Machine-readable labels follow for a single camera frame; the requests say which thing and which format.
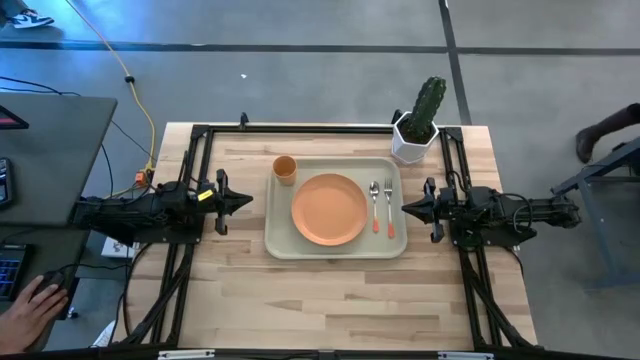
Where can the orange plastic cup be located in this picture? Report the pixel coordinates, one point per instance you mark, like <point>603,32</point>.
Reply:
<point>285,170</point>

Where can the green cactus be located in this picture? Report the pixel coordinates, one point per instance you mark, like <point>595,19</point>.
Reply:
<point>427,107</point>

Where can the person's white black sneaker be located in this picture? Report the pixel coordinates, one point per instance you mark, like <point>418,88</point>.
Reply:
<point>30,19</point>

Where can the black table clamp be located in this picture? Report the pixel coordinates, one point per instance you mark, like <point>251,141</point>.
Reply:
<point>397,116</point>
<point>243,120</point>

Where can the black device with red screen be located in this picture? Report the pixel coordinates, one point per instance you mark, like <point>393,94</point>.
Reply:
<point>10,121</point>

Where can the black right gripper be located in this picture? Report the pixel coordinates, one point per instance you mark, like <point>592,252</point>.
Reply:
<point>442,210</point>

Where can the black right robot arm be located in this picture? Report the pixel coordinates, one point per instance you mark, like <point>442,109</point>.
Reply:
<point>525,210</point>

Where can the white hexagonal plant pot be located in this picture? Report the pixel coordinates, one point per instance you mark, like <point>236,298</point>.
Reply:
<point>412,151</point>

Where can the black computer mouse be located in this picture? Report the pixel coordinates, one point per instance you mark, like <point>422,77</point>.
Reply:
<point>50,278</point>

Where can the beige plastic tray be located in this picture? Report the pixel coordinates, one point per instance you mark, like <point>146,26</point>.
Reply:
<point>280,235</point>

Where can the white metal bracket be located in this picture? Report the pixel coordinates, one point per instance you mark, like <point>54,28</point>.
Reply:
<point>185,354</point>
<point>465,355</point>

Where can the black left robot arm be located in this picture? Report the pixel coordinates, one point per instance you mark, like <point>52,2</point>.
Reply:
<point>130,210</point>

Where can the grey desk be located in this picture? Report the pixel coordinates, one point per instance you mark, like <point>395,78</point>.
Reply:
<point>55,160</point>

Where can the white printed paper sheet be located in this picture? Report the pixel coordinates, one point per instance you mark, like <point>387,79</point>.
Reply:
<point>117,248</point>

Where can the blue-grey metal stand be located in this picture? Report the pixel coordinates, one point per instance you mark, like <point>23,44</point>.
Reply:
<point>595,235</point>

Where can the orange plastic plate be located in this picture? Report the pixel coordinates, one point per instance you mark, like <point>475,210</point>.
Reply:
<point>330,210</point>

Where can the person's leg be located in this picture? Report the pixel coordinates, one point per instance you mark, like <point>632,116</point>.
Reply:
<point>10,5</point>
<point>600,131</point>

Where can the person's hand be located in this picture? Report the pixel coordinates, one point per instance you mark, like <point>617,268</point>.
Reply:
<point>25,317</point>

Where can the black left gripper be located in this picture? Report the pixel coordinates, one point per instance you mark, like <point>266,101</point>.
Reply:
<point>221,202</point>

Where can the orange power plug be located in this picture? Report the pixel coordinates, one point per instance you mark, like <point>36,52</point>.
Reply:
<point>141,177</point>

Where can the black keyboard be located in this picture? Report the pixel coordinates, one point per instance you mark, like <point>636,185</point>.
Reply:
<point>10,270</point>

